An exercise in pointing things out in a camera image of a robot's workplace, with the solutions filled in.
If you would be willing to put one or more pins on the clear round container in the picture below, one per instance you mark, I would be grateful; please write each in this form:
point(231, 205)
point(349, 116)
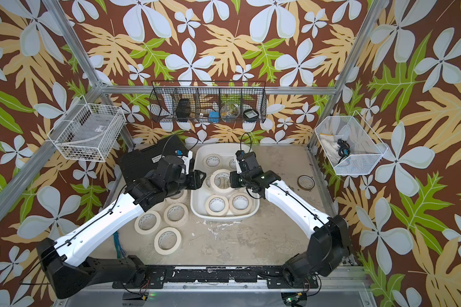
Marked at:
point(229, 112)

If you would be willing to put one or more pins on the black wire basket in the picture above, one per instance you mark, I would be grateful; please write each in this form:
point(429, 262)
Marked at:
point(206, 96)

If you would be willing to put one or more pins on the black square item in basket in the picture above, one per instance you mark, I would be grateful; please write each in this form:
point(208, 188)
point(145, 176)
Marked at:
point(250, 115)

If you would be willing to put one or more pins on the masking tape roll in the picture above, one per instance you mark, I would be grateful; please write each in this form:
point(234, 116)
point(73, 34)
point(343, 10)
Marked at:
point(181, 197)
point(147, 223)
point(240, 204)
point(176, 215)
point(213, 161)
point(167, 241)
point(217, 205)
point(220, 182)
point(232, 164)

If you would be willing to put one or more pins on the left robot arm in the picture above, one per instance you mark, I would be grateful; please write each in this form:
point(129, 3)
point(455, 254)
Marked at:
point(66, 261)

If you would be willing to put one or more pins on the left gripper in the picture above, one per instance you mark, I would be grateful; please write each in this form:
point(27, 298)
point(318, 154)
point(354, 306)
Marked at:
point(194, 180)

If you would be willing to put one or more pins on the black box in basket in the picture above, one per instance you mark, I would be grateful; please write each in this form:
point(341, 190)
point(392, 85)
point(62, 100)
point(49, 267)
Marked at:
point(183, 110)

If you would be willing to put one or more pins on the white mesh basket right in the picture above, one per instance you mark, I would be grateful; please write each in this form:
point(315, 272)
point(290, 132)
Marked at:
point(350, 144)

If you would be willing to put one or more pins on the blue box in basket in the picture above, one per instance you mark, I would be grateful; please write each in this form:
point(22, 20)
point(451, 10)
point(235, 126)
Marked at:
point(214, 117)

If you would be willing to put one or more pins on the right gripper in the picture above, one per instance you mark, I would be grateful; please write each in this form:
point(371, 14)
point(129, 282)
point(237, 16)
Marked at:
point(234, 178)

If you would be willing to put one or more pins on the white plastic storage tray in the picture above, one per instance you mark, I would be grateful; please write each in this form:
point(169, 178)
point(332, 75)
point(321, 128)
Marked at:
point(199, 197)

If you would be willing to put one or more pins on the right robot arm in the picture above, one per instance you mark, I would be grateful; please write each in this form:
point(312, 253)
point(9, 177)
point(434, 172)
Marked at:
point(329, 238)

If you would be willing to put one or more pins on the black plastic tool case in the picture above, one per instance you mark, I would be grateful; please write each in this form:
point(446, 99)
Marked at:
point(137, 163)

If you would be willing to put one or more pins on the white wire basket left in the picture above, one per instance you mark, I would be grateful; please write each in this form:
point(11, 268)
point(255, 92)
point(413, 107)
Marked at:
point(88, 131)

